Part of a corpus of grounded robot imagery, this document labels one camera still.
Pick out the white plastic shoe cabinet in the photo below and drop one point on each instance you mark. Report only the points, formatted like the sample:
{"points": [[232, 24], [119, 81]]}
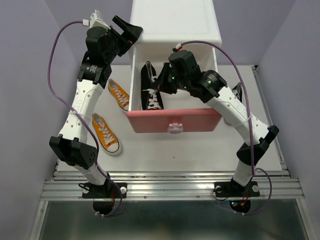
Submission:
{"points": [[167, 23]]}

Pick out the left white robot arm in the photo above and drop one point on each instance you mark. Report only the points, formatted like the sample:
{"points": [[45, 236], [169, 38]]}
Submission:
{"points": [[70, 145]]}

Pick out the aluminium mounting rail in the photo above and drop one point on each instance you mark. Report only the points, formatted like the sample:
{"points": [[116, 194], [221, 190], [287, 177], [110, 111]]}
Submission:
{"points": [[170, 179]]}

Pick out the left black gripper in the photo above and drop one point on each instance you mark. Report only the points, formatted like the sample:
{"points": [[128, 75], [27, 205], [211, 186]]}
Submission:
{"points": [[130, 33]]}

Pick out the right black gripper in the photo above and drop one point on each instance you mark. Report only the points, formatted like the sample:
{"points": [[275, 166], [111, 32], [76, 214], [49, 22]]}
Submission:
{"points": [[157, 82]]}

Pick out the orange sneaker near cabinet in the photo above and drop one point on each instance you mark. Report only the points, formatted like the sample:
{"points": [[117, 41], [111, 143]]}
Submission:
{"points": [[120, 95]]}

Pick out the orange sneaker front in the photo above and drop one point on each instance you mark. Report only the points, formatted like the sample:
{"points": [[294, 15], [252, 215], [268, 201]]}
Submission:
{"points": [[108, 140]]}

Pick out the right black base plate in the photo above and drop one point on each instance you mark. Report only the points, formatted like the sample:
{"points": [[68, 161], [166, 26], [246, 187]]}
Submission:
{"points": [[231, 189]]}

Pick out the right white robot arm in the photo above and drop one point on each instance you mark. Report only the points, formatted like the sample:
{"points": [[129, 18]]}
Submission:
{"points": [[213, 90]]}

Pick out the black sneaker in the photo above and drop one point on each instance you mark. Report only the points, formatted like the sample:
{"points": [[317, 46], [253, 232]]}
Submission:
{"points": [[237, 91], [150, 98]]}

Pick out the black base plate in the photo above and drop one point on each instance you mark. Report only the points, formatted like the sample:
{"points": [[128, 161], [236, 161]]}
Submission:
{"points": [[106, 191], [231, 189]]}

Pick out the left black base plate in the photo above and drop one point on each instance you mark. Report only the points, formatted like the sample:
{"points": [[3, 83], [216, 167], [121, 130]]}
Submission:
{"points": [[106, 191]]}

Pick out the bunny knob drawer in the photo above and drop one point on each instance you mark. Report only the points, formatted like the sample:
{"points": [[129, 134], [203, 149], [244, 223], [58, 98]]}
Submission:
{"points": [[175, 128]]}

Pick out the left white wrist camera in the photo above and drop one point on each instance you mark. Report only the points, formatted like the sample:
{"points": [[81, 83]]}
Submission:
{"points": [[95, 20]]}

